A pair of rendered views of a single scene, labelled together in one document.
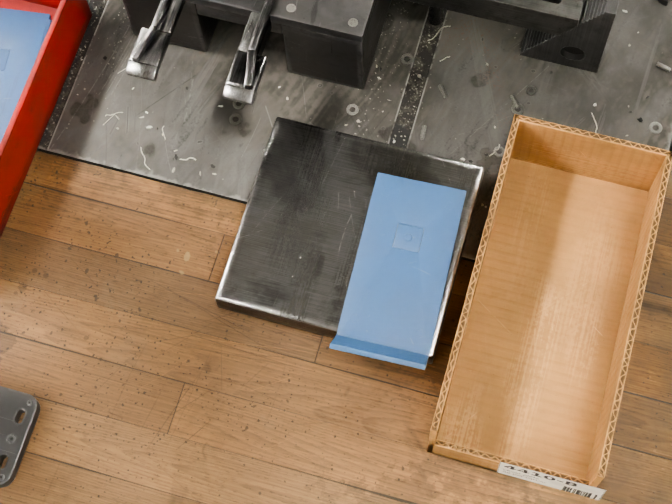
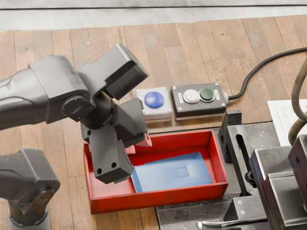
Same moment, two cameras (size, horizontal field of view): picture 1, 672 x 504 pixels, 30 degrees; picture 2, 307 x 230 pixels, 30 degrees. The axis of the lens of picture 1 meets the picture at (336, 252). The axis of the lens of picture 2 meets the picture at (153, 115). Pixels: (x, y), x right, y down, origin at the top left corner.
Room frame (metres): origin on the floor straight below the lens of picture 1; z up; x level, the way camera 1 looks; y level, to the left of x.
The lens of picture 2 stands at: (0.13, -0.11, 1.86)
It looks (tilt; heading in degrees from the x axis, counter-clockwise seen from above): 55 degrees down; 50
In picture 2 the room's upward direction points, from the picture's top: 10 degrees clockwise
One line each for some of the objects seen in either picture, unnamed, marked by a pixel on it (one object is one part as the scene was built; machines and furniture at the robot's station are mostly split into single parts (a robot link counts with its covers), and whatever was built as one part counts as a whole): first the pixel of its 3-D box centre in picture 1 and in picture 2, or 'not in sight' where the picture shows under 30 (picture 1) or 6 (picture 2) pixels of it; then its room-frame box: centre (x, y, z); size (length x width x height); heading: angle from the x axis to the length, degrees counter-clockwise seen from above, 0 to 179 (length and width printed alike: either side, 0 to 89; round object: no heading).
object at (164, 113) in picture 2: not in sight; (152, 108); (0.57, 0.43, 0.90); 0.07 x 0.07 x 0.06; 69
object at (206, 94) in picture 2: not in sight; (206, 96); (0.68, 0.39, 0.93); 0.03 x 0.03 x 0.02
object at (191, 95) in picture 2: not in sight; (191, 97); (0.65, 0.40, 0.93); 0.03 x 0.03 x 0.02
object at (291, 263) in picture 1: (352, 236); not in sight; (0.36, -0.01, 0.91); 0.17 x 0.16 x 0.02; 69
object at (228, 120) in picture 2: not in sight; (233, 136); (0.66, 0.27, 0.95); 0.06 x 0.03 x 0.09; 69
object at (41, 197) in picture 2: not in sight; (28, 181); (0.27, 0.34, 1.00); 0.09 x 0.06 x 0.06; 90
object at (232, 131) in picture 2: not in sight; (242, 164); (0.64, 0.21, 0.95); 0.15 x 0.03 x 0.10; 69
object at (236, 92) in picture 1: (251, 58); not in sight; (0.48, 0.05, 0.98); 0.07 x 0.02 x 0.01; 159
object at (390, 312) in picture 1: (400, 267); not in sight; (0.32, -0.05, 0.93); 0.15 x 0.07 x 0.03; 162
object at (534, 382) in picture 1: (555, 304); not in sight; (0.28, -0.16, 0.93); 0.25 x 0.13 x 0.08; 159
